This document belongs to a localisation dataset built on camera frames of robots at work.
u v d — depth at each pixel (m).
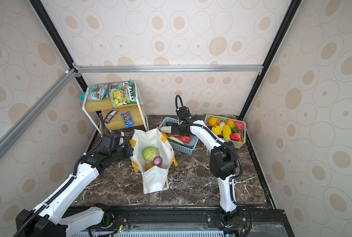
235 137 0.96
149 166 0.88
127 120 0.94
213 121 1.07
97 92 0.81
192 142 1.03
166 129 1.04
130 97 0.81
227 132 1.00
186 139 1.00
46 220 0.38
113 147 0.60
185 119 0.69
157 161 0.87
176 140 1.00
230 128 1.02
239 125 1.04
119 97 0.79
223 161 0.53
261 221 0.74
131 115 0.98
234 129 1.03
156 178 0.79
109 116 0.99
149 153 0.90
